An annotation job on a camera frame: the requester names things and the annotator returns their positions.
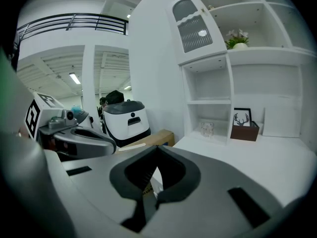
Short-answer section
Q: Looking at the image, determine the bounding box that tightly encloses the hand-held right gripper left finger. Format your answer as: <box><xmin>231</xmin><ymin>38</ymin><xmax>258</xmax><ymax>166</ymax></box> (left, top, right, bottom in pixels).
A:
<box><xmin>61</xmin><ymin>145</ymin><xmax>159</xmax><ymax>234</ymax></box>

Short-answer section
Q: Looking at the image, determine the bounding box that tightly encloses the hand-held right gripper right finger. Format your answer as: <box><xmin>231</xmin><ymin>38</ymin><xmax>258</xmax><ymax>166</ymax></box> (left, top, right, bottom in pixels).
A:
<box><xmin>141</xmin><ymin>145</ymin><xmax>283</xmax><ymax>238</ymax></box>

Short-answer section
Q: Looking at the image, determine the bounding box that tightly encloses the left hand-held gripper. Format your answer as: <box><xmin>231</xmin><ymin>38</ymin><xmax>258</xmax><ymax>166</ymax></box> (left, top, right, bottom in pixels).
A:
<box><xmin>24</xmin><ymin>92</ymin><xmax>117</xmax><ymax>161</ymax></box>

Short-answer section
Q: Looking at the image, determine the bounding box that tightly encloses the clear glass cup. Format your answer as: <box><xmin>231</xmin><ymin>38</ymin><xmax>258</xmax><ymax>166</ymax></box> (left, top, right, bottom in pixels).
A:
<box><xmin>200</xmin><ymin>121</ymin><xmax>215</xmax><ymax>138</ymax></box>

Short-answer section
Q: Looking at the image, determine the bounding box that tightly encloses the white shelf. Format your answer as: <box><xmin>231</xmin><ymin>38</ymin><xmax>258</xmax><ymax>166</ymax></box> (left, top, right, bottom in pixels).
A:
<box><xmin>165</xmin><ymin>0</ymin><xmax>317</xmax><ymax>148</ymax></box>

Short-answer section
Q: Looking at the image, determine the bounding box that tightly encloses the white and black robot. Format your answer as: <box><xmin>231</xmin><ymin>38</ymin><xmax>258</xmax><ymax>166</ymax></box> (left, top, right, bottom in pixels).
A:
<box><xmin>71</xmin><ymin>105</ymin><xmax>95</xmax><ymax>129</ymax></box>
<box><xmin>102</xmin><ymin>100</ymin><xmax>152</xmax><ymax>148</ymax></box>

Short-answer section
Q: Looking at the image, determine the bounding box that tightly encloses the brown box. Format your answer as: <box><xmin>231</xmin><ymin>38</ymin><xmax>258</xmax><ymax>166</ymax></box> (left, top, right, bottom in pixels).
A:
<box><xmin>230</xmin><ymin>120</ymin><xmax>260</xmax><ymax>142</ymax></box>

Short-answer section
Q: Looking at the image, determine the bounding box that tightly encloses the cardboard box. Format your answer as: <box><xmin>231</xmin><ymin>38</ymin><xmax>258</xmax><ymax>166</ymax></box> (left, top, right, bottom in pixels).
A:
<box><xmin>114</xmin><ymin>129</ymin><xmax>175</xmax><ymax>154</ymax></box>

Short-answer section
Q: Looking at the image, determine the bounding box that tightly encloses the black framed antler picture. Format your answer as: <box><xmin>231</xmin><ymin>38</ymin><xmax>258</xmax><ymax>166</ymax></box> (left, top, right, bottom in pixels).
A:
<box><xmin>233</xmin><ymin>107</ymin><xmax>253</xmax><ymax>127</ymax></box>

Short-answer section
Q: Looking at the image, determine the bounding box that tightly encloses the black railing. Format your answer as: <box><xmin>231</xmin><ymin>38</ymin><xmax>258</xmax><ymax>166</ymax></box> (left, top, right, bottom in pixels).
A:
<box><xmin>15</xmin><ymin>12</ymin><xmax>130</xmax><ymax>42</ymax></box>

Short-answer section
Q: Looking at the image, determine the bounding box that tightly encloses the potted plant with pale flowers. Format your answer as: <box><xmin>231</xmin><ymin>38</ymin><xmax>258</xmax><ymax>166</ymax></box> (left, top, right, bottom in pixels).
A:
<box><xmin>224</xmin><ymin>28</ymin><xmax>250</xmax><ymax>50</ymax></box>

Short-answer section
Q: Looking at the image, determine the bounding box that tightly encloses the grey gripper camera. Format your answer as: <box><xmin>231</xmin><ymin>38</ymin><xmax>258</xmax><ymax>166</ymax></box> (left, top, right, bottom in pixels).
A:
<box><xmin>48</xmin><ymin>109</ymin><xmax>78</xmax><ymax>129</ymax></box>

